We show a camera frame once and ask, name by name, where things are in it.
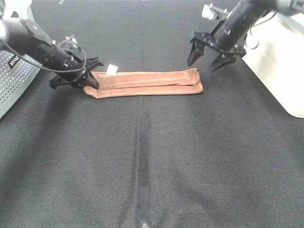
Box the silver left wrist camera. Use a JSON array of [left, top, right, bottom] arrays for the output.
[[65, 35, 78, 45]]

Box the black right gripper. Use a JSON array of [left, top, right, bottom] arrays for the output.
[[187, 32, 247, 72]]

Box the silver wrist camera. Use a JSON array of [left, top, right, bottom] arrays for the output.
[[65, 35, 78, 45], [201, 3, 226, 20]]

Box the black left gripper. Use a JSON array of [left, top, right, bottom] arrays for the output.
[[49, 57, 104, 89]]

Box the grey perforated laundry basket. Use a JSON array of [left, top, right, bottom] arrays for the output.
[[0, 0, 41, 119]]

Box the brown terry towel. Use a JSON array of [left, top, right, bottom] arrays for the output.
[[83, 68, 203, 99]]

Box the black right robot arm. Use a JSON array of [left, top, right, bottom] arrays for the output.
[[187, 0, 304, 71]]

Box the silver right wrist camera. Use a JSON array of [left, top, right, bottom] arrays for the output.
[[201, 3, 226, 20]]

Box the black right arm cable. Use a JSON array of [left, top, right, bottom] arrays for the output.
[[244, 10, 278, 50]]

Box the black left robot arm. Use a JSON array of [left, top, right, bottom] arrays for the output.
[[0, 18, 102, 89]]

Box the white plastic storage bin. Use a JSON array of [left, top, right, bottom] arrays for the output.
[[243, 13, 304, 118]]

